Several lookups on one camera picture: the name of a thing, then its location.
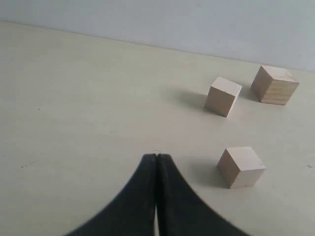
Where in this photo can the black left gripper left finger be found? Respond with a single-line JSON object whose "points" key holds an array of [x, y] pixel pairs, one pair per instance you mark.
{"points": [[132, 211]]}

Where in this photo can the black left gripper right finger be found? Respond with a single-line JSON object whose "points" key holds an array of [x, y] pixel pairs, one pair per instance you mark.
{"points": [[180, 211]]}

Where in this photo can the medium brown wooden cube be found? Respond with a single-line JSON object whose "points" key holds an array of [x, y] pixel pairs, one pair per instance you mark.
{"points": [[273, 85]]}

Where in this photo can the small light wooden cube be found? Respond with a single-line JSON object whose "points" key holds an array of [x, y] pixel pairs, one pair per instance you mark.
{"points": [[240, 167]]}

